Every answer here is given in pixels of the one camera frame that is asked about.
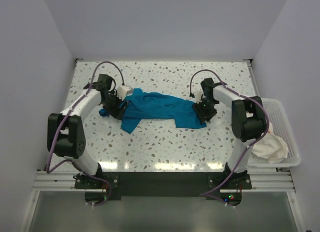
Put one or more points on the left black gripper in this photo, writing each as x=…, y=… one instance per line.
x=117, y=112

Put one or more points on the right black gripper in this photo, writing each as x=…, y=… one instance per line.
x=202, y=115

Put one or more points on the blue polo t shirt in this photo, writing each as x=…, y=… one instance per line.
x=143, y=105

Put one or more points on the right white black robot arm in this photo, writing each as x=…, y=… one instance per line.
x=249, y=120

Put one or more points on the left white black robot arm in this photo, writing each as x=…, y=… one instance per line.
x=66, y=141

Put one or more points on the white plastic basket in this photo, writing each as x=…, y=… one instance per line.
x=281, y=127

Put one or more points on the white t shirt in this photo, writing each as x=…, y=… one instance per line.
x=271, y=148

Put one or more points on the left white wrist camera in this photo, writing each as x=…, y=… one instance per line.
x=123, y=91

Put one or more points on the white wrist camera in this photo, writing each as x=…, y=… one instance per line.
x=198, y=96
x=123, y=91

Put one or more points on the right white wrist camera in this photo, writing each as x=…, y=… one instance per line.
x=198, y=96

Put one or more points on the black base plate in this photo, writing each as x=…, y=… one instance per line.
x=113, y=186

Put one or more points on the aluminium rail frame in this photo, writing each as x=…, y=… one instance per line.
x=262, y=180

